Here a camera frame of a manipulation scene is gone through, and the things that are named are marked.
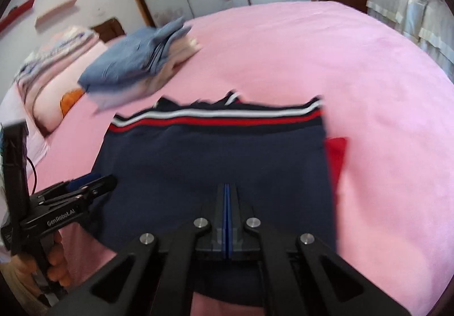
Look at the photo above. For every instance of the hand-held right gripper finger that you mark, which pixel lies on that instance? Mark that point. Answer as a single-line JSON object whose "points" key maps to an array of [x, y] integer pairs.
{"points": [[224, 209], [230, 216]]}

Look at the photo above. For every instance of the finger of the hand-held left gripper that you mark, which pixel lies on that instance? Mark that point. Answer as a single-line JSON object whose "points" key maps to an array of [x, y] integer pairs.
{"points": [[103, 185], [83, 181]]}

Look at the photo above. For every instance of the red and navy jacket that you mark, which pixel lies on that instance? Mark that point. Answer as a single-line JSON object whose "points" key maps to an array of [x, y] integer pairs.
{"points": [[212, 152]]}

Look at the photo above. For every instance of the person's left hand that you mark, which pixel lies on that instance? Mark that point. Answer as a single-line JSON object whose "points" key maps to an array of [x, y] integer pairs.
{"points": [[58, 259]]}

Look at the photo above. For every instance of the white pillow with blue cartoon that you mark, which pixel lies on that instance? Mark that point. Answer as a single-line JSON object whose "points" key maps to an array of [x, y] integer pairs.
{"points": [[35, 149]]}

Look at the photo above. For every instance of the pink pillow with orange print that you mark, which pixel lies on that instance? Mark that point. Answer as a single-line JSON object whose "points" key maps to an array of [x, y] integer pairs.
{"points": [[49, 103]]}

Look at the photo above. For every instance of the folded lavender garment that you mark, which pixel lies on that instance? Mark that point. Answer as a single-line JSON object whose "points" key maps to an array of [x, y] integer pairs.
{"points": [[117, 97]]}

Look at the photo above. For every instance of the folded floral quilt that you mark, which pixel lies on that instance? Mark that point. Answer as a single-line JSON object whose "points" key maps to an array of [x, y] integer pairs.
{"points": [[46, 60]]}

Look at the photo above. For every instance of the folded blue jeans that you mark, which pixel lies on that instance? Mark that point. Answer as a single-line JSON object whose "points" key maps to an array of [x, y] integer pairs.
{"points": [[124, 60]]}

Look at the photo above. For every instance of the folded cream garment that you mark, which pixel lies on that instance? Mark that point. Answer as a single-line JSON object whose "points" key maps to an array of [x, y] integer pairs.
{"points": [[181, 53]]}

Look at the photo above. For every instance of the dark wooden headboard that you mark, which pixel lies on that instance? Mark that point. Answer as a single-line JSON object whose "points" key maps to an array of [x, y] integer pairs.
{"points": [[110, 29]]}

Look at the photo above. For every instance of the pink bed blanket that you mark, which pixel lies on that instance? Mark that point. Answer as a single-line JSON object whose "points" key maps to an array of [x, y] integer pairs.
{"points": [[372, 106]]}

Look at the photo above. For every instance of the red wall shelf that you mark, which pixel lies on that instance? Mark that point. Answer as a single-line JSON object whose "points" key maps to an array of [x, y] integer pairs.
{"points": [[17, 12]]}

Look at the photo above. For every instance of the pink wall shelf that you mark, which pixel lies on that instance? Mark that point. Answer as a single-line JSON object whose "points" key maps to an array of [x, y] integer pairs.
{"points": [[56, 12]]}

